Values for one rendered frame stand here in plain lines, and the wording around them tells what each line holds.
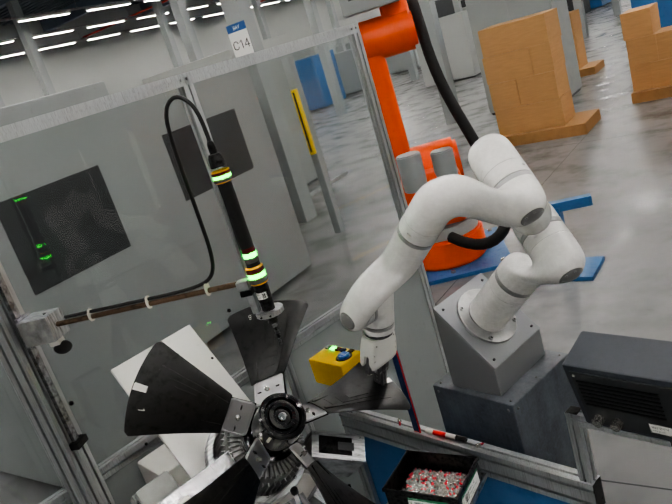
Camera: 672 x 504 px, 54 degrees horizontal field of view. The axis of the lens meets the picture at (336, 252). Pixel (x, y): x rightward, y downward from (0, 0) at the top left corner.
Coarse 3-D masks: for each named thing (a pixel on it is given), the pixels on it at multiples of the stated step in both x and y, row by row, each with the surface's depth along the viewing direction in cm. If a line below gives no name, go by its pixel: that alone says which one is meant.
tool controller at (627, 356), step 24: (600, 336) 143; (624, 336) 140; (576, 360) 141; (600, 360) 138; (624, 360) 135; (648, 360) 132; (576, 384) 143; (600, 384) 138; (624, 384) 133; (648, 384) 129; (600, 408) 143; (624, 408) 138; (648, 408) 134; (648, 432) 139
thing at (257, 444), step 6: (258, 438) 156; (252, 444) 154; (258, 444) 156; (252, 450) 154; (258, 450) 156; (264, 450) 158; (246, 456) 152; (252, 456) 154; (264, 456) 158; (252, 462) 154; (258, 462) 156; (264, 462) 158; (258, 468) 156; (264, 468) 159; (258, 474) 156
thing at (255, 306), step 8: (240, 288) 158; (248, 288) 158; (248, 296) 159; (256, 296) 160; (256, 304) 159; (280, 304) 161; (256, 312) 160; (264, 312) 159; (272, 312) 157; (280, 312) 158
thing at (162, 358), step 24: (144, 360) 156; (168, 360) 157; (144, 384) 156; (168, 384) 156; (192, 384) 157; (216, 384) 158; (168, 408) 157; (192, 408) 158; (216, 408) 159; (144, 432) 156; (168, 432) 157; (192, 432) 159; (216, 432) 160
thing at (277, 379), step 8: (272, 376) 168; (280, 376) 167; (256, 384) 170; (264, 384) 169; (272, 384) 167; (280, 384) 166; (256, 392) 169; (264, 392) 167; (272, 392) 166; (280, 392) 165; (256, 400) 168
